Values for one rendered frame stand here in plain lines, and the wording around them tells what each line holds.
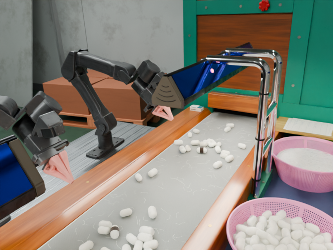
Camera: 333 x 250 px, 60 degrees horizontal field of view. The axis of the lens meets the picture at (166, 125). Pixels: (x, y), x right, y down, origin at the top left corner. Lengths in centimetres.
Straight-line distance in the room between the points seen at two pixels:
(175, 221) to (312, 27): 92
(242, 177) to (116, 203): 38
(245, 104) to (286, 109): 18
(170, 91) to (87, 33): 389
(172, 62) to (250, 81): 244
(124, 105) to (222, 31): 188
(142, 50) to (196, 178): 315
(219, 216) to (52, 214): 43
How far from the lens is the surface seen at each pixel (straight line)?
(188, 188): 90
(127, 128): 153
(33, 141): 77
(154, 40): 386
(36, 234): 80
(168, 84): 64
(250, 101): 135
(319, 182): 104
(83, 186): 91
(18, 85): 470
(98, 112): 125
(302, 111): 139
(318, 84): 136
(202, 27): 146
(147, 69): 108
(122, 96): 307
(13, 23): 481
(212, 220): 75
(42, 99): 78
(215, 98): 141
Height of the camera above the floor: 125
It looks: 22 degrees down
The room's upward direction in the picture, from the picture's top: 2 degrees counter-clockwise
